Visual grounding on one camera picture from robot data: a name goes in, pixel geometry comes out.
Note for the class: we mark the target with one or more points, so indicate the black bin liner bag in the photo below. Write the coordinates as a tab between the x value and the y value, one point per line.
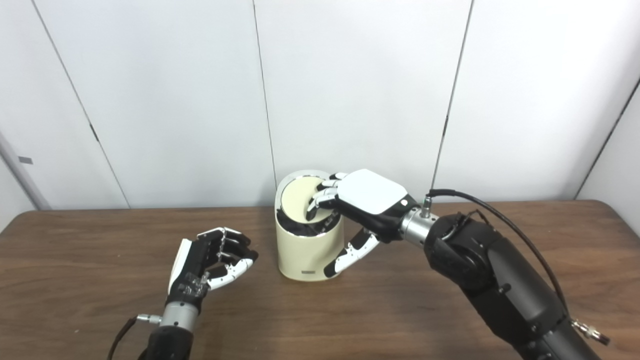
300	230

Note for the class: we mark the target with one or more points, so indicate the cream round bin lid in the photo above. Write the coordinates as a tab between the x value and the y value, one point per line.
297	200

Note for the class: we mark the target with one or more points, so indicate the cream-colored round bin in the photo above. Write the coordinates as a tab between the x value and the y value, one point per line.
305	255

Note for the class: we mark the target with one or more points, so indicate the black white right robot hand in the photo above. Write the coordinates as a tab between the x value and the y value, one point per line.
372	197

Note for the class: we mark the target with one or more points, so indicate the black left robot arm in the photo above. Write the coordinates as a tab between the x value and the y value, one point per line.
170	340

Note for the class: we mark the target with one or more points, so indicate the small grey wall tag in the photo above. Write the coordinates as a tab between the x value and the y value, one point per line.
25	160

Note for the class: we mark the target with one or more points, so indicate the grey wall corner post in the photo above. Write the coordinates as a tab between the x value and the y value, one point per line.
25	180

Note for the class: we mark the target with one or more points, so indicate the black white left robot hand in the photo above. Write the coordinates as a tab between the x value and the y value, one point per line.
192	265

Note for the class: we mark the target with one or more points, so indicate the black wall panel hinge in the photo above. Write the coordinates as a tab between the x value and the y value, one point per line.
445	126
94	132

